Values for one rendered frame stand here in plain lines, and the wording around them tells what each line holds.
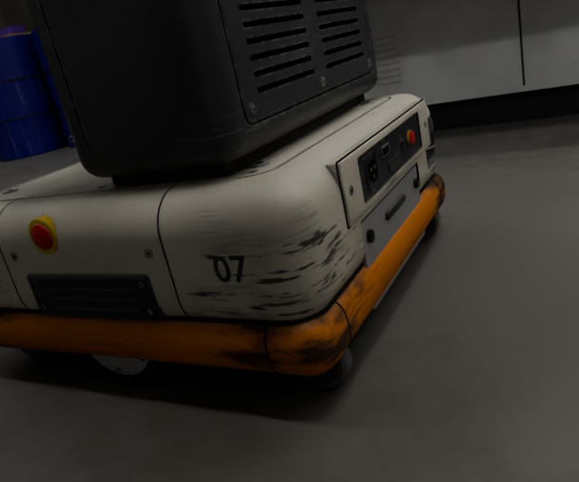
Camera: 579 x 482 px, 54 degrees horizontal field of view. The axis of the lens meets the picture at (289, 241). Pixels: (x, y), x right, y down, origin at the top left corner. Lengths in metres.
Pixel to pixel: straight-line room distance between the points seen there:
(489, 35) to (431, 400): 1.56
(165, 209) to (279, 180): 0.14
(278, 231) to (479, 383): 0.30
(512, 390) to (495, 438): 0.08
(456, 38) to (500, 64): 0.17
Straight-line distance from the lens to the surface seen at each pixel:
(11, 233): 0.88
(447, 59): 2.11
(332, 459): 0.64
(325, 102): 0.87
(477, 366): 0.75
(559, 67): 2.08
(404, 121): 0.94
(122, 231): 0.72
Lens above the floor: 0.42
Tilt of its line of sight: 19 degrees down
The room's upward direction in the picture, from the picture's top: 12 degrees counter-clockwise
